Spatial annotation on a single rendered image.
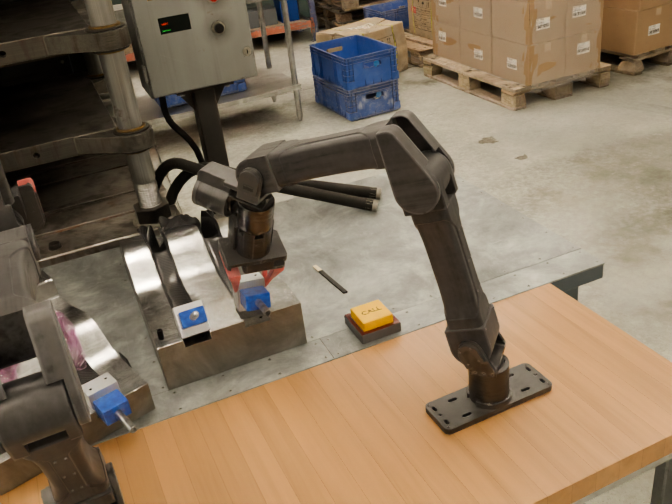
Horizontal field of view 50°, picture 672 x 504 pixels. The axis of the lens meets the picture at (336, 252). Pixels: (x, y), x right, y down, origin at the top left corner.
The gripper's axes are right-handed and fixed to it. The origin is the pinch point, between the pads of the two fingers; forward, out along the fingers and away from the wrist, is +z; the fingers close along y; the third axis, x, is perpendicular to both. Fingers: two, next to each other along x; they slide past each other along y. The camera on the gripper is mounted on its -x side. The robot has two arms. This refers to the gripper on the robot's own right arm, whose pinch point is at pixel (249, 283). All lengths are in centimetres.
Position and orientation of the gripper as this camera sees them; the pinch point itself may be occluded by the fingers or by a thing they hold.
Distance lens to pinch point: 125.9
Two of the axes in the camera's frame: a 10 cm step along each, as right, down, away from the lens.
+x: 3.6, 6.9, -6.2
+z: -1.4, 7.0, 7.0
